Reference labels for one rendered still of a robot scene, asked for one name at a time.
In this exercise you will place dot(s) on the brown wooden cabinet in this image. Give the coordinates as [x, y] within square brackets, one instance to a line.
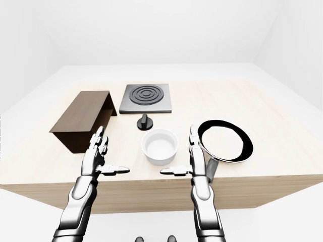
[80, 118]

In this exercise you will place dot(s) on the black frying pan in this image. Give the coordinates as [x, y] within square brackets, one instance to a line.
[225, 142]

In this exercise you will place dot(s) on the flat dark stove plate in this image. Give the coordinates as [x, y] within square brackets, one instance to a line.
[145, 98]

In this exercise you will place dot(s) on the round black knob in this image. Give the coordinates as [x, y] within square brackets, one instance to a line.
[145, 122]

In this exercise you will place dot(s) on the small dark rounded shape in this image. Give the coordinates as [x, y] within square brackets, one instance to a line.
[139, 239]
[171, 238]

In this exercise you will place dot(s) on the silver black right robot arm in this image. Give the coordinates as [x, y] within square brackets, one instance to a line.
[207, 209]

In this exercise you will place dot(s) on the white bowl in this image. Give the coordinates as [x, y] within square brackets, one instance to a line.
[160, 146]

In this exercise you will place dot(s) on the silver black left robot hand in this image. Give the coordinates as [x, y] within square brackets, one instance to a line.
[90, 158]

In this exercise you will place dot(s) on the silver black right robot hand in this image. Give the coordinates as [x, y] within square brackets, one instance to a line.
[198, 161]

